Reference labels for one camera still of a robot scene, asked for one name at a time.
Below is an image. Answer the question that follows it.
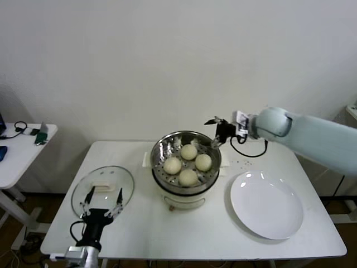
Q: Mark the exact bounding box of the white round plate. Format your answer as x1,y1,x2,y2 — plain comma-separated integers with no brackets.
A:
230,170,305,241

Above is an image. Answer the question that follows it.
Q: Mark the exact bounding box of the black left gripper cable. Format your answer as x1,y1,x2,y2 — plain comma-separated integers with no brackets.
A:
69,219,86,244

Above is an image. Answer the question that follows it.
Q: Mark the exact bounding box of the perforated stainless steamer basket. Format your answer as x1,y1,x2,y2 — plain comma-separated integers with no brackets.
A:
151,130,223,195

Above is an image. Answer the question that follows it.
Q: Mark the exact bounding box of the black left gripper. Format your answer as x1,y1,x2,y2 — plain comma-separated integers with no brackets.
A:
76,186,124,248

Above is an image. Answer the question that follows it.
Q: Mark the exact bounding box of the black headset with cable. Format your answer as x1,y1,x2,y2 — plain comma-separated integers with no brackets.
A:
0,121,29,140

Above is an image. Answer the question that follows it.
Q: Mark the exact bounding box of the power strip with cables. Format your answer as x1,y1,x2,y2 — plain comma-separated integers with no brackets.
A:
21,236,47,250

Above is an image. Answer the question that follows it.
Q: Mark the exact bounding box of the green plastic tool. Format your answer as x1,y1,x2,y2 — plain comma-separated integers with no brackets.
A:
34,130,50,146

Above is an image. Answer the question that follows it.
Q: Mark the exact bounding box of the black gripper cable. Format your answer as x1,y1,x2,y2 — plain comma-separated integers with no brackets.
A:
69,219,86,244
230,136,269,159

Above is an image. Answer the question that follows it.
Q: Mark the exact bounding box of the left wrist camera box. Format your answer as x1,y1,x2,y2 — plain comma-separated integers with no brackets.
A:
49,245,88,262

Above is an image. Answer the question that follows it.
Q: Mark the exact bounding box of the white steamed baozi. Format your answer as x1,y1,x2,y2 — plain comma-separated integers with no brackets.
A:
163,157,182,175
194,154,213,172
180,144,198,161
178,169,199,187

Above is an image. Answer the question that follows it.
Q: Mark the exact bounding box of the white stand frame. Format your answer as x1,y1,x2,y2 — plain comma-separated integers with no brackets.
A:
329,199,357,224

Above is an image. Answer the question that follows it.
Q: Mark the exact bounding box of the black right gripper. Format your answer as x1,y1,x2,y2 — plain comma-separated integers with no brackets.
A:
204,117,238,149

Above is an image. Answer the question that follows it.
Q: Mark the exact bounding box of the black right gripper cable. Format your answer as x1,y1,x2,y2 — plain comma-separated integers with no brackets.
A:
230,136,269,159

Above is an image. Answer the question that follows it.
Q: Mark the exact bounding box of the white shelf unit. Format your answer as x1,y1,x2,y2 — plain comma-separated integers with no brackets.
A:
346,103,357,123

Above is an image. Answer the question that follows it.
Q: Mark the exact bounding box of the white electric cooking pot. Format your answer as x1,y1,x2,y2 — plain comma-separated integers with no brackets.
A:
142,150,231,212

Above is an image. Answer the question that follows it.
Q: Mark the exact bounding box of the white side table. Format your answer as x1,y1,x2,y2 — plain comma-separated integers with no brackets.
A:
0,122,59,251

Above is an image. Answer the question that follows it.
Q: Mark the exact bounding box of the glass lid with cream handle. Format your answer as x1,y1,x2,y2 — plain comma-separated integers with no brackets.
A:
70,165,136,218

